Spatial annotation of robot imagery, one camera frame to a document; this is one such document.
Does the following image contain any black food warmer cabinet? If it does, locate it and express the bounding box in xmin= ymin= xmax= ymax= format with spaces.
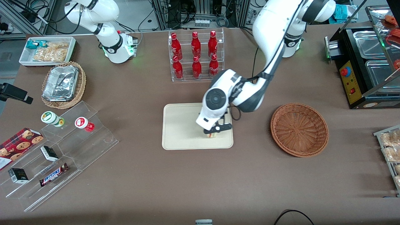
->
xmin=324 ymin=5 xmax=400 ymax=110

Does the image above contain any black box with gold print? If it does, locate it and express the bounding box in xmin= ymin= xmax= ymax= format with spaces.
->
xmin=8 ymin=168 xmax=29 ymax=184

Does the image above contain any black device on mount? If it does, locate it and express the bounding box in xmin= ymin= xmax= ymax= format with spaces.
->
xmin=0 ymin=82 xmax=34 ymax=105

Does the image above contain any stack of foil trays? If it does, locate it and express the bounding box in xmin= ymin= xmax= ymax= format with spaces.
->
xmin=42 ymin=65 xmax=79 ymax=102

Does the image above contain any wrapped bread bun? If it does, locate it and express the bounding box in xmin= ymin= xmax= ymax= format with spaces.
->
xmin=380 ymin=130 xmax=400 ymax=148
xmin=382 ymin=147 xmax=400 ymax=163

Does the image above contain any Snickers chocolate bar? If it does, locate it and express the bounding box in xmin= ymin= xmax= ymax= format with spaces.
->
xmin=39 ymin=163 xmax=70 ymax=187

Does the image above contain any red tartan cookie box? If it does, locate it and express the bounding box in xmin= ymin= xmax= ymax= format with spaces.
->
xmin=0 ymin=127 xmax=44 ymax=171

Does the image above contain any clear acrylic stepped display stand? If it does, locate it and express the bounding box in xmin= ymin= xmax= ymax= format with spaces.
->
xmin=0 ymin=101 xmax=119 ymax=213

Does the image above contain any steel food pan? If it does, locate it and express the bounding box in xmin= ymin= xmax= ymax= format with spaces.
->
xmin=365 ymin=59 xmax=400 ymax=94
xmin=353 ymin=30 xmax=388 ymax=60

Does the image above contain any teal snack packet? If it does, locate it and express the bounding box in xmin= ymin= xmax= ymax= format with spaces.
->
xmin=26 ymin=40 xmax=47 ymax=50

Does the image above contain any light wicker basket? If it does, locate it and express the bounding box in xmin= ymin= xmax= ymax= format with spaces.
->
xmin=41 ymin=61 xmax=87 ymax=110

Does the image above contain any brown round wicker basket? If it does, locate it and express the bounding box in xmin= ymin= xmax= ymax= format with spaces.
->
xmin=270 ymin=103 xmax=329 ymax=158

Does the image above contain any red lid small jar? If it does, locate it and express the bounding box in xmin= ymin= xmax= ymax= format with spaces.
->
xmin=75 ymin=117 xmax=95 ymax=133

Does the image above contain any black cable on table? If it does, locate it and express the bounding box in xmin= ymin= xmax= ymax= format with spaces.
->
xmin=274 ymin=209 xmax=315 ymax=225

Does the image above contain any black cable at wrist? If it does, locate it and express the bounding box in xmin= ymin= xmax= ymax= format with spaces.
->
xmin=227 ymin=105 xmax=242 ymax=122

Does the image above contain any clear bag of crackers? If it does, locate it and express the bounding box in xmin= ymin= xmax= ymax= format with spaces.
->
xmin=47 ymin=42 xmax=70 ymax=55
xmin=32 ymin=47 xmax=68 ymax=62

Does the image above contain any red cola bottle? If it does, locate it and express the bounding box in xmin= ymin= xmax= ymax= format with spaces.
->
xmin=171 ymin=32 xmax=183 ymax=58
xmin=192 ymin=56 xmax=203 ymax=79
xmin=191 ymin=31 xmax=202 ymax=57
xmin=209 ymin=54 xmax=219 ymax=77
xmin=208 ymin=30 xmax=218 ymax=57
xmin=172 ymin=56 xmax=184 ymax=80

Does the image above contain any green lid small jar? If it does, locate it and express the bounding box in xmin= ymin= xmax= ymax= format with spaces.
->
xmin=41 ymin=111 xmax=65 ymax=128

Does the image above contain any clear acrylic bottle rack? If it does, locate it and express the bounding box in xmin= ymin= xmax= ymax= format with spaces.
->
xmin=168 ymin=28 xmax=225 ymax=83

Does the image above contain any cream rectangular serving tray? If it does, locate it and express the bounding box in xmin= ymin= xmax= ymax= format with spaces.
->
xmin=162 ymin=103 xmax=234 ymax=151

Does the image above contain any white rectangular snack bin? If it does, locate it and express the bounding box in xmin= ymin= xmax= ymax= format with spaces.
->
xmin=19 ymin=36 xmax=77 ymax=68

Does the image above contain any black box with white label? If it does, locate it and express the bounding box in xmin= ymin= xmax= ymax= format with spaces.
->
xmin=40 ymin=146 xmax=59 ymax=162

